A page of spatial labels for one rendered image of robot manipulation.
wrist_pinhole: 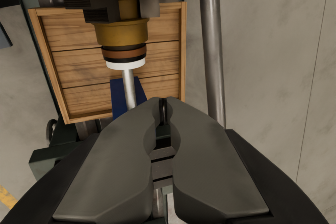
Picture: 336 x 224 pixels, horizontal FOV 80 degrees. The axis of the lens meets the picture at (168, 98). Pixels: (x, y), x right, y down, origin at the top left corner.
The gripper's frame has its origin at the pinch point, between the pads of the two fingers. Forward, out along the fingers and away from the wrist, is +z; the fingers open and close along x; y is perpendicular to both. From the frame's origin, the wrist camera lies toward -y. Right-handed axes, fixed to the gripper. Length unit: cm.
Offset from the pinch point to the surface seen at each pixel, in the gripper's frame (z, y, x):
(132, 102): 22.7, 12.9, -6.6
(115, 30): 19.4, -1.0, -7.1
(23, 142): 108, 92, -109
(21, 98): 111, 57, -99
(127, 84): 22.7, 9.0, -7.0
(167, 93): 46, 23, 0
